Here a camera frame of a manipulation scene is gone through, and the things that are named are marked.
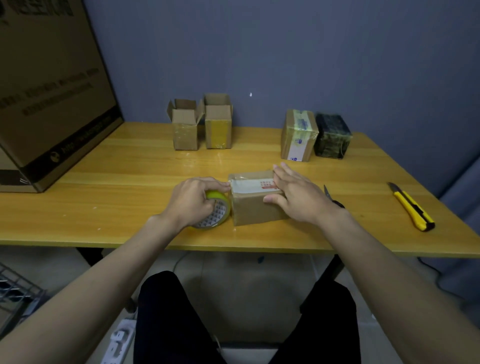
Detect person's left hand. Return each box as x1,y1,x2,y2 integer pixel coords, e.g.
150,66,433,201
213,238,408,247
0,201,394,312
157,176,232,232

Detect person's right hand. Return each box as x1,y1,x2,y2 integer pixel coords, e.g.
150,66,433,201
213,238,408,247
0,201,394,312
262,161,341,227

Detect yellow tape roll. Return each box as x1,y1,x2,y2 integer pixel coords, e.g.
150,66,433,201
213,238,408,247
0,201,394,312
189,189,232,231

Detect black handled scissors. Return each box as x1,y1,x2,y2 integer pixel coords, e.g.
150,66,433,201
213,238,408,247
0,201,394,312
323,184,346,209

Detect small carton red label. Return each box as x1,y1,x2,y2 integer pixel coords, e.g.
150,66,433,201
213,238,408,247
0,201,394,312
227,169,292,227

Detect brown box with white label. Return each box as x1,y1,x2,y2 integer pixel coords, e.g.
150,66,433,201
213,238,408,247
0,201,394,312
280,108,320,163

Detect black cardboard box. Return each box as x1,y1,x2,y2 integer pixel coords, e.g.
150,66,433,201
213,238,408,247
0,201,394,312
313,113,353,160

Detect small carton yellow tape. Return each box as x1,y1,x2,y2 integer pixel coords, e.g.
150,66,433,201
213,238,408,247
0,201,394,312
203,92,233,150

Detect person's right forearm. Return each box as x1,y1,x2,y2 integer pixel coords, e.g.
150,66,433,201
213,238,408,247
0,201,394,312
318,209,480,364

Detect person's left forearm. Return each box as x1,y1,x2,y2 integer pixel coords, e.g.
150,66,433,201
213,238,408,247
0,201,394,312
0,215,181,364

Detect person's black trousers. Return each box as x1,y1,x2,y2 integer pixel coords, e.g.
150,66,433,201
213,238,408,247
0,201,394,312
133,270,363,364

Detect black table leg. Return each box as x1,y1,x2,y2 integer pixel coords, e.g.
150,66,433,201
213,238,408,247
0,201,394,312
314,254,346,282
76,247,138,314

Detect yellow utility knife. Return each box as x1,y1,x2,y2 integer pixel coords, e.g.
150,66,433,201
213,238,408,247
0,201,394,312
386,181,437,233

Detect white power strip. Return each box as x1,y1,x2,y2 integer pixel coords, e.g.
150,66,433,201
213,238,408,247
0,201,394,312
100,318,137,364

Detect grey pleated curtain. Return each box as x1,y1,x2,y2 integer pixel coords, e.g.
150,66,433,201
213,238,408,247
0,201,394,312
423,157,480,301

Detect large flat brown carton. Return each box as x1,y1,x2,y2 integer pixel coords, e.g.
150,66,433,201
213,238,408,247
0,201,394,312
0,0,125,194

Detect thin floor cable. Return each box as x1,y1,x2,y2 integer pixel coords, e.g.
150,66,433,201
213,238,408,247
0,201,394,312
171,251,190,273

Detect black floor cable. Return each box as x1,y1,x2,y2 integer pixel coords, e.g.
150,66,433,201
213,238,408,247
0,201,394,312
416,256,466,301

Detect metal wire cart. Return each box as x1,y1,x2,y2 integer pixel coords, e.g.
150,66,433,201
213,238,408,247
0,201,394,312
0,262,48,338

